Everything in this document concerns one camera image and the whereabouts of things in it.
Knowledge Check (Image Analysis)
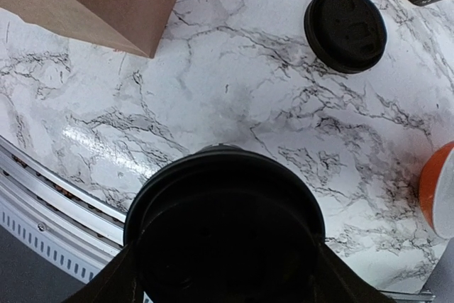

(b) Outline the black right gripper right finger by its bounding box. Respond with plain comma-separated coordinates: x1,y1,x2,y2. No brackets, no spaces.
311,238,394,303

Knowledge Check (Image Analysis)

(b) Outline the black plastic cup lid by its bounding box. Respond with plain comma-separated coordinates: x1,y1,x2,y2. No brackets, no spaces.
123,146,325,302
303,0,387,74

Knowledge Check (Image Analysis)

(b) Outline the orange white bowl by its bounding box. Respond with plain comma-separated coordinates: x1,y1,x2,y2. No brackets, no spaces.
419,141,453,240

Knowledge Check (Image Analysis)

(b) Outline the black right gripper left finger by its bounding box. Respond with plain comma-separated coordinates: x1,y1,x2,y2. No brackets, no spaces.
63,243,142,303

